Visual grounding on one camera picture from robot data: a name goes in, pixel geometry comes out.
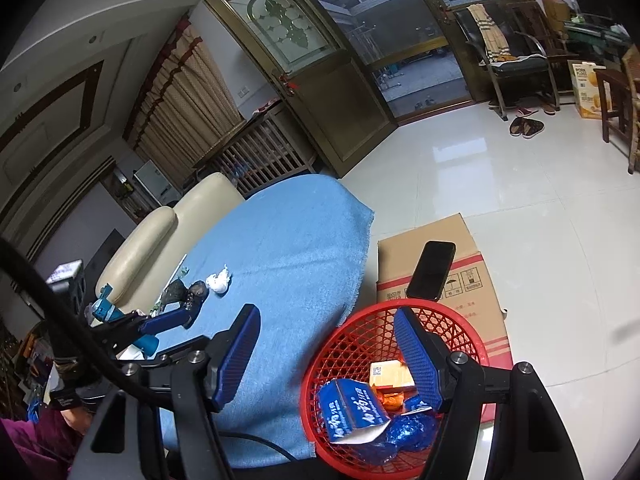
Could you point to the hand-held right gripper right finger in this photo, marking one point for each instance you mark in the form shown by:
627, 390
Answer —
420, 365

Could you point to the blue white paper packet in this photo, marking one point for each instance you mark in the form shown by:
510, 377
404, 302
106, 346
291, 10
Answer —
350, 410

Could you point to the beige striped curtains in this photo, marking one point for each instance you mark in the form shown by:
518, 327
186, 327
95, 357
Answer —
185, 100

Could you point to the pink cloth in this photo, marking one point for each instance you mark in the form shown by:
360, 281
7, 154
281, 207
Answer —
266, 106

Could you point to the wooden baby crib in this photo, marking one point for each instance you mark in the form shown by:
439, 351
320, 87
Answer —
265, 150

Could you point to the dark wooden armchair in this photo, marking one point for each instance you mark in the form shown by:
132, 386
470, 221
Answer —
537, 20

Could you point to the small red cardboard box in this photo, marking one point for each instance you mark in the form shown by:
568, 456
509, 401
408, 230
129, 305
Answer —
395, 377

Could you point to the blue plastic bag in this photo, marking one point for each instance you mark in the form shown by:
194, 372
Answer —
410, 430

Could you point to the person's left forearm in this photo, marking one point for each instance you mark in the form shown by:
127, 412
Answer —
30, 445

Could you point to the dark display cabinet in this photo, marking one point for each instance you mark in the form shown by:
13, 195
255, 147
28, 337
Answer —
125, 190

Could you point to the white standing air conditioner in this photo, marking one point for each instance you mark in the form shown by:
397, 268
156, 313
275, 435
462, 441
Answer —
155, 180

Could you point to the black television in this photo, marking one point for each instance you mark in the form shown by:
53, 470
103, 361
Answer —
102, 255

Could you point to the green glass side table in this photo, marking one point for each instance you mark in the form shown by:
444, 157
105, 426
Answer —
595, 35

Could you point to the orange crinkled wrapper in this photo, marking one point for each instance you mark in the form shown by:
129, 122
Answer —
392, 401

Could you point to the brown cardboard carton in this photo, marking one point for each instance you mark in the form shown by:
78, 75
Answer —
556, 7

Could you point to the yellow printed carton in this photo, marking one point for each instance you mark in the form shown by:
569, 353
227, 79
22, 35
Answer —
587, 90

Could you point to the cream leather sofa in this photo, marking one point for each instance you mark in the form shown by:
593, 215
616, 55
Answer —
150, 240

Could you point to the red plastic basket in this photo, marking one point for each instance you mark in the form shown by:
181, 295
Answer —
360, 330

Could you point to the teal thermos bottle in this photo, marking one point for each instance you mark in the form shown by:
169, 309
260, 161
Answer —
148, 344

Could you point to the white thin stick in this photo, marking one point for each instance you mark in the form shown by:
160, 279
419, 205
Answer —
176, 272

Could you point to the white crumpled tissue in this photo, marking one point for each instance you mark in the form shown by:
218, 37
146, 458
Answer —
218, 282

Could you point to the recessed ceiling light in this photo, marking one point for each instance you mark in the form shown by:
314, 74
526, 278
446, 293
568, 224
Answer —
93, 39

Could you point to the large cardboard box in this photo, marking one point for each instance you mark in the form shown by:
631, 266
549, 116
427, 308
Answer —
480, 280

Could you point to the metal chair black cushion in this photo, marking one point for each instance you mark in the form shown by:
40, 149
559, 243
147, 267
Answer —
520, 65

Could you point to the black smartphone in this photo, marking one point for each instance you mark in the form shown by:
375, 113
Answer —
431, 272

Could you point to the open brown glass door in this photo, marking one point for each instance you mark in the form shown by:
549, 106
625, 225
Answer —
340, 110

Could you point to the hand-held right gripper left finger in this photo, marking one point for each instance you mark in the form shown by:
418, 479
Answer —
235, 355

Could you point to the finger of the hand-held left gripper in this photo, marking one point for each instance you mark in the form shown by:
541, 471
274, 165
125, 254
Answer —
165, 321
175, 347

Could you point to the brown slipper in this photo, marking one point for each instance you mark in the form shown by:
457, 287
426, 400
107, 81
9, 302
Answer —
520, 126
534, 129

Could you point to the brown wooden chair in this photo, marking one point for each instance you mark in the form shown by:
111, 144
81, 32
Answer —
615, 100

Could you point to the striped beige towel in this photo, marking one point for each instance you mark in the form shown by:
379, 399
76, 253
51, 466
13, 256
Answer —
492, 30

